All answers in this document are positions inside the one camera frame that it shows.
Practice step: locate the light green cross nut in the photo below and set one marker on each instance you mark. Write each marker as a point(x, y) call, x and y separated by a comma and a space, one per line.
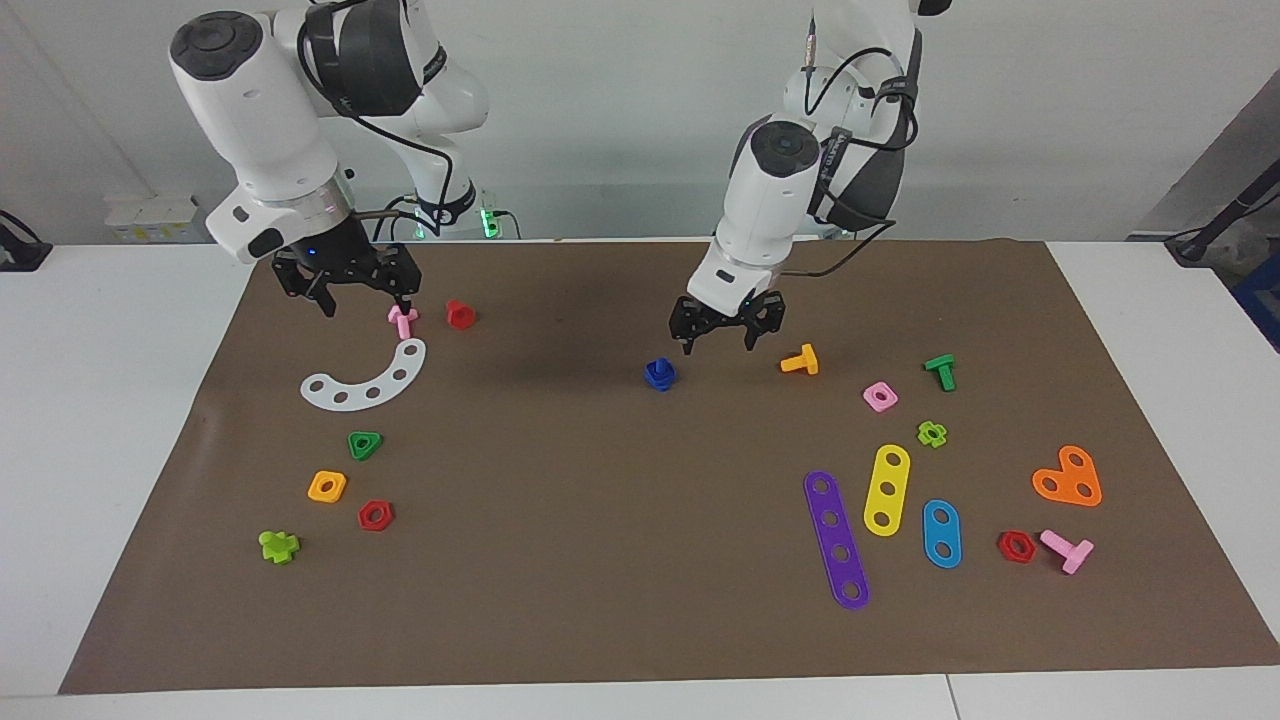
point(924, 434)

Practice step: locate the red hexagonal nut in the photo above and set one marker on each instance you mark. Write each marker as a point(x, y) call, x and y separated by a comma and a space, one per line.
point(364, 516)
point(1004, 546)

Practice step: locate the orange square nut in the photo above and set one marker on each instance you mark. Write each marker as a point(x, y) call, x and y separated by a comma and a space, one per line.
point(315, 488)

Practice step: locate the orange plastic bolt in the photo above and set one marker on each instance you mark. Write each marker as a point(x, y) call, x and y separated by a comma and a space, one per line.
point(800, 362)

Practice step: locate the blue crate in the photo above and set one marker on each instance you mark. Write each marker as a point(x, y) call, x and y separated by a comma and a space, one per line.
point(1262, 300)

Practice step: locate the white curved five-hole plate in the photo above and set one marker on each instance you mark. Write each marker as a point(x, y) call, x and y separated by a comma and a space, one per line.
point(390, 385)

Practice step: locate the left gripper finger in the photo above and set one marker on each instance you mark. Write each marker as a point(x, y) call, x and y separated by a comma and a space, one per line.
point(689, 342)
point(755, 338)

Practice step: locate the orange heart-shaped plate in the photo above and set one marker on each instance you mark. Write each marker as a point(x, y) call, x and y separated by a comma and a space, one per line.
point(1065, 485)

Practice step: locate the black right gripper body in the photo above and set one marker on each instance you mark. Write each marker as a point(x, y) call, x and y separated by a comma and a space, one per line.
point(340, 260)

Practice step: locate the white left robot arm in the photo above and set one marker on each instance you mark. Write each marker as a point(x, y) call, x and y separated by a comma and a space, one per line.
point(775, 190)

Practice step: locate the blue two-hole plate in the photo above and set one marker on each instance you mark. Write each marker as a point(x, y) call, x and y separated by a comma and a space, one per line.
point(941, 535)

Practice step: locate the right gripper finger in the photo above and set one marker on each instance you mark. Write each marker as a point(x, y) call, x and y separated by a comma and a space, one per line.
point(404, 293)
point(325, 302)

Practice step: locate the blue plastic bolt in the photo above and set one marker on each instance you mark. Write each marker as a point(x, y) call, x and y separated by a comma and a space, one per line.
point(661, 388)

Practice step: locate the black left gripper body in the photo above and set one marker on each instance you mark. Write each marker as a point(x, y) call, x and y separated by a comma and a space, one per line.
point(725, 316)

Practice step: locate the light green cross bolt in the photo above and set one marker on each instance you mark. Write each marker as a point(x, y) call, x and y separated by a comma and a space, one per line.
point(278, 548)

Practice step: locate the dark green triangle nut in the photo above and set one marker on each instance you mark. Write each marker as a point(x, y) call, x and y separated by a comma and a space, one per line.
point(355, 447)

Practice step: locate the yellow three-hole plate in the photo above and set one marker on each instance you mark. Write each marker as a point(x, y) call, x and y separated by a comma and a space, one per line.
point(886, 475)

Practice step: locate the dark green plastic bolt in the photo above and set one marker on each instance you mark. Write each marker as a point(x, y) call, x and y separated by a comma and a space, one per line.
point(943, 372)

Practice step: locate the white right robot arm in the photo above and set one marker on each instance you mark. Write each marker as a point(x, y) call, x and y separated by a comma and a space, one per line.
point(260, 110)

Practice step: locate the brown table mat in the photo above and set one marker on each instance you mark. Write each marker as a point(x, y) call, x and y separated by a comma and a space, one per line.
point(600, 560)

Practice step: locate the red plastic bolt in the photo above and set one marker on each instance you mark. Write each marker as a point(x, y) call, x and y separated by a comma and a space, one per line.
point(460, 316)

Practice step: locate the pink plastic bolt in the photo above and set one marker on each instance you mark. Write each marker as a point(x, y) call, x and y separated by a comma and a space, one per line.
point(403, 322)
point(1070, 550)

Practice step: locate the pink square nut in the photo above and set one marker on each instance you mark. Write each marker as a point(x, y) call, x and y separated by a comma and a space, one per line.
point(870, 397)

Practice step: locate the purple four-hole plate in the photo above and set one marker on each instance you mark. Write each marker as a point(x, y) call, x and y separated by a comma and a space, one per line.
point(835, 535)

